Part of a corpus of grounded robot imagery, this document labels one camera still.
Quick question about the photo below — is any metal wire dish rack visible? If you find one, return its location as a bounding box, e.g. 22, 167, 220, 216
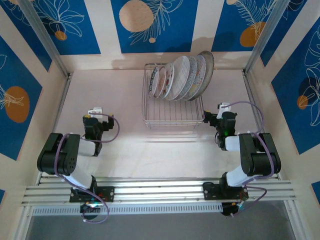
141, 62, 205, 129

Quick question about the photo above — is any colourful squiggle pattern plate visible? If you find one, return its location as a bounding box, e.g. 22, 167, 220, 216
186, 54, 207, 101

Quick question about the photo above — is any blue speckled plate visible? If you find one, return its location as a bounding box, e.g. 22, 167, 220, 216
178, 55, 198, 101

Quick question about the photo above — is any large grid line plate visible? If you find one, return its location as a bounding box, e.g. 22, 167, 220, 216
164, 55, 191, 101

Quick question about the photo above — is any large grey plate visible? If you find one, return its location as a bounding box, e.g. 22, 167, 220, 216
189, 50, 215, 101

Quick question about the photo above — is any watermelon print plate teal rim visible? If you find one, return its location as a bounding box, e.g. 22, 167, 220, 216
159, 61, 175, 100

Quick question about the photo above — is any small plate dark lettered rim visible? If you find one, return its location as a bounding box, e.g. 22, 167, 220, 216
147, 66, 161, 98

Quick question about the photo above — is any small white printed plate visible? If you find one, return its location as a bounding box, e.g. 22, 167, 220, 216
152, 65, 168, 98

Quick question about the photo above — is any black controller box with LED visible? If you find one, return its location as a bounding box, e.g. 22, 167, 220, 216
79, 201, 102, 221
221, 201, 247, 218

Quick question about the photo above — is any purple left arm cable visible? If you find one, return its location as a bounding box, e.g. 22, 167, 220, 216
54, 112, 121, 223

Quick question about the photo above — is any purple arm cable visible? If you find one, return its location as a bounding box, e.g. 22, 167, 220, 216
226, 100, 275, 216
54, 112, 121, 223

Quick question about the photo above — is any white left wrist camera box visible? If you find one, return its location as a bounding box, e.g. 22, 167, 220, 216
88, 106, 104, 119

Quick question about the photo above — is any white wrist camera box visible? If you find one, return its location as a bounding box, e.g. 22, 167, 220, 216
88, 106, 104, 119
216, 101, 231, 120

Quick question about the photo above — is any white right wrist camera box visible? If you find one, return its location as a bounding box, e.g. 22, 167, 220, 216
216, 101, 231, 120

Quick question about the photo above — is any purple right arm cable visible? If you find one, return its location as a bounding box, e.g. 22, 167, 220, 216
226, 100, 275, 216

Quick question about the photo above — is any wide aluminium base rail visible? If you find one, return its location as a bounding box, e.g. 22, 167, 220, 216
21, 176, 297, 207

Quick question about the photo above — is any aluminium frame post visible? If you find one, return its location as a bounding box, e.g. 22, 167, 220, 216
242, 0, 295, 76
17, 0, 73, 78

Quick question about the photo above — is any white slotted cable duct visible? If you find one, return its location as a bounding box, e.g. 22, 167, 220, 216
31, 203, 224, 216

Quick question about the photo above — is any aluminium lower frame rail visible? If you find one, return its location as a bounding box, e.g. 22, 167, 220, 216
283, 199, 305, 240
13, 206, 35, 240

